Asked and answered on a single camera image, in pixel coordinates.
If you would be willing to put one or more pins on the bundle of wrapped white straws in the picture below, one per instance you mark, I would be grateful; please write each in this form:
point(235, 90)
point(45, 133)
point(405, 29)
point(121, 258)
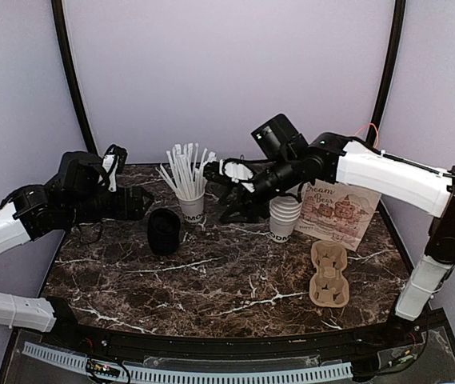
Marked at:
point(187, 165)

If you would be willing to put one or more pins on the white cup holding straws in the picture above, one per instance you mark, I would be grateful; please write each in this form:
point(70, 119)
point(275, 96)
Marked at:
point(193, 210)

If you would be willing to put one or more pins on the printed paper takeout bag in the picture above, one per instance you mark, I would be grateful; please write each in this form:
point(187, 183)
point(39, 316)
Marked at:
point(336, 212)

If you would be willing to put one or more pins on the black corner post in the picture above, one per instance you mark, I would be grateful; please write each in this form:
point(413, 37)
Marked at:
point(71, 76)
point(388, 69)

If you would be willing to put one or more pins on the stack of black cup lids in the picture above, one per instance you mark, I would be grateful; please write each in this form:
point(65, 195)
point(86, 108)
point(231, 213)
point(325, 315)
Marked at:
point(163, 231)

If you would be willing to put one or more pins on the stack of white paper cups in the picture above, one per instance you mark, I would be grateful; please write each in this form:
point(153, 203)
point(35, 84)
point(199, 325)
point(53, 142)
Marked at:
point(284, 213)

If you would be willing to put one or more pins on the black left corner post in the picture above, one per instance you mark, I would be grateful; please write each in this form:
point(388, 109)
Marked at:
point(71, 76)

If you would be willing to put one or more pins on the grey slotted cable duct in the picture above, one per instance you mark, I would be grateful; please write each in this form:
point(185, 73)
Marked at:
point(172, 370)

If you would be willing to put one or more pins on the black front table rail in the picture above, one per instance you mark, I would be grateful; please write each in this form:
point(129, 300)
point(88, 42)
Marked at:
point(354, 343)

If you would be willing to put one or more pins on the brown cardboard cup carrier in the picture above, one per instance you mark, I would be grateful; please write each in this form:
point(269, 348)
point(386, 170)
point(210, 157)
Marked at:
point(328, 287)

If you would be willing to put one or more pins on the black right corner post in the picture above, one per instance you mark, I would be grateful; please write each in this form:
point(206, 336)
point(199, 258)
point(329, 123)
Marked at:
point(388, 69)

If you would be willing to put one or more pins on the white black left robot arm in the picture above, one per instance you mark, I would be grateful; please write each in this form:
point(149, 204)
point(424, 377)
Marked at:
point(84, 190)

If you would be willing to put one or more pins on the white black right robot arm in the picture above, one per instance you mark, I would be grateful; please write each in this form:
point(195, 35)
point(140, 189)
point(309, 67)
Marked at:
point(335, 158)

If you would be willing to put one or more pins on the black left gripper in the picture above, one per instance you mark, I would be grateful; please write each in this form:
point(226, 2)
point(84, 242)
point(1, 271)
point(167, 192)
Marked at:
point(136, 211)

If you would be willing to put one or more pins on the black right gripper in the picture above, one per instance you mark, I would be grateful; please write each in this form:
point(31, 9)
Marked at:
point(246, 207)

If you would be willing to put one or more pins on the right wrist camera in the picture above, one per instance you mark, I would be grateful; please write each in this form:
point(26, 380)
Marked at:
point(275, 134)

